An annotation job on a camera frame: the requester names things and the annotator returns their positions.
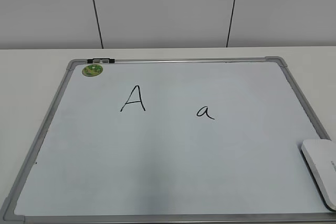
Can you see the white whiteboard eraser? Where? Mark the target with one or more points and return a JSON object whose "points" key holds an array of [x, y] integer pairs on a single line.
{"points": [[320, 156]]}

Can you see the grey framed whiteboard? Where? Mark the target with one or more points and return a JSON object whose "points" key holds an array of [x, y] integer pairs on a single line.
{"points": [[172, 141]]}

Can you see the green round magnet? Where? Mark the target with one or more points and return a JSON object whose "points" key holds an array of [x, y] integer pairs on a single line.
{"points": [[92, 70]]}

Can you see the black and grey board clip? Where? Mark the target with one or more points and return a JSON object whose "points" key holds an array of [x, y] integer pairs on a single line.
{"points": [[100, 61]]}

